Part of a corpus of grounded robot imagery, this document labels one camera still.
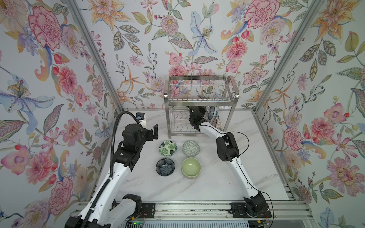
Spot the steel two-tier dish rack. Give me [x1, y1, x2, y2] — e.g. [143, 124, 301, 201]
[163, 76, 240, 138]

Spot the right aluminium corner post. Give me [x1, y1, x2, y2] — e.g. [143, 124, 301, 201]
[253, 0, 324, 113]

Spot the black corrugated cable conduit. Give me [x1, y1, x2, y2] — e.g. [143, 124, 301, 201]
[81, 111, 140, 228]

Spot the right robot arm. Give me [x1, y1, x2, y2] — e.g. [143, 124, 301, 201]
[188, 106, 275, 218]

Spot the brown white patterned bowl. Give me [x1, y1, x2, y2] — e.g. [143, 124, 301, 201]
[210, 117, 222, 131]

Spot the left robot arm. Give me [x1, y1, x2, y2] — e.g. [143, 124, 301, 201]
[65, 123, 159, 228]

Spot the light green bowl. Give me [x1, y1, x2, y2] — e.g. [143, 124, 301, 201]
[181, 157, 202, 179]

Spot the green white patterned bowl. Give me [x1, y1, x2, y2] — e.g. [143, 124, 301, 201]
[182, 140, 201, 157]

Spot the green leaf pattern bowl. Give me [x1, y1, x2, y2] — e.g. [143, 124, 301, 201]
[159, 140, 178, 157]

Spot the blue floral bowl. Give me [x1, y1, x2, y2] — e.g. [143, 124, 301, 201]
[208, 106, 219, 120]

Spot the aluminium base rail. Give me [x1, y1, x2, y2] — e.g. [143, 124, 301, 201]
[69, 200, 314, 221]

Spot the left aluminium corner post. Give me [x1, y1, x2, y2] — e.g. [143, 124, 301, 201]
[65, 0, 124, 112]

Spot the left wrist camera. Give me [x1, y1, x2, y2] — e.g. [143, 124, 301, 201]
[136, 112, 146, 128]

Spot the purple ribbed bowl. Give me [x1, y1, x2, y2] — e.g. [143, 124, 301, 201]
[205, 106, 214, 121]

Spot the aluminium corner post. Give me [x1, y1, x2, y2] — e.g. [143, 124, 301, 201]
[253, 0, 324, 113]
[65, 0, 124, 112]

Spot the dark blue flower bowl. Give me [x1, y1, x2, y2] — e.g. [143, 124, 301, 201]
[156, 158, 175, 177]

